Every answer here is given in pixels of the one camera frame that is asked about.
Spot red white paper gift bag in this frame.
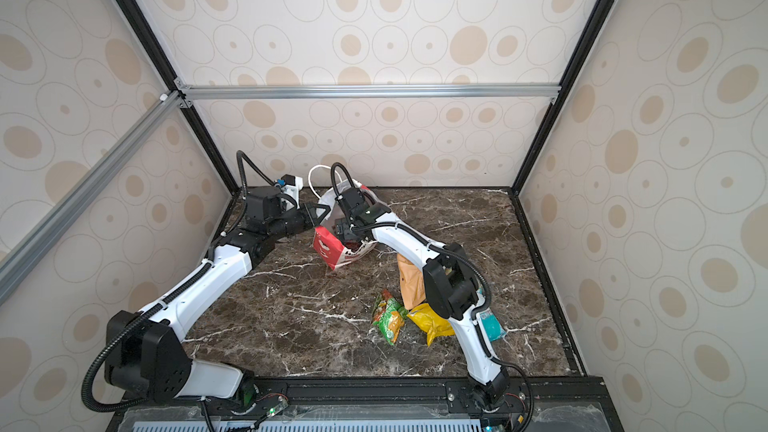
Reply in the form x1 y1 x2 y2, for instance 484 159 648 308
307 164 378 270

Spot brown snack packet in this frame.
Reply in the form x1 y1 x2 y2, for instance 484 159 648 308
397 254 426 310

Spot green small snack packet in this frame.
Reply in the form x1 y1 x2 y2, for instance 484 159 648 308
372 289 408 345

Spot yellow snack packet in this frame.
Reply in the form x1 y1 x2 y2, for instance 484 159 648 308
407 303 455 346

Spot teal white snack packet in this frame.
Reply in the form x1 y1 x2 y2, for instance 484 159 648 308
475 286 507 342

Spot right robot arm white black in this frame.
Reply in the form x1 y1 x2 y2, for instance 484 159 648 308
340 204 510 412

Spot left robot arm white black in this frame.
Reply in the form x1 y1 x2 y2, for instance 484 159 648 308
81 186 331 412

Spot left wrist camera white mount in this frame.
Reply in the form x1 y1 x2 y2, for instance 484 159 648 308
276 174 303 211

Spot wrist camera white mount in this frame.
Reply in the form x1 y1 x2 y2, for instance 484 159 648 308
336 187 378 226
276 174 303 211

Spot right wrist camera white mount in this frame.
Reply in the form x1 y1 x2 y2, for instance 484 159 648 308
336 187 378 226

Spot horizontal aluminium frame bar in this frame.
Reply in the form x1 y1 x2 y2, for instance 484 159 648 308
181 83 560 100

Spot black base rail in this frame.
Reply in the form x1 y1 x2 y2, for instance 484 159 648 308
107 374 623 431

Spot left slanted aluminium frame bar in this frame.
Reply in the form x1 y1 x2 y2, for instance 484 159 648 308
1 91 182 302

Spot left black corner post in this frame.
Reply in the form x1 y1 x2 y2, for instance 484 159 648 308
115 0 239 196

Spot black corner post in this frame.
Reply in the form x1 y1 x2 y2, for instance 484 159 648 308
510 0 616 197
115 0 239 196

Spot right black corner post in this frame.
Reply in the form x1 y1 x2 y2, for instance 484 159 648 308
510 0 616 197

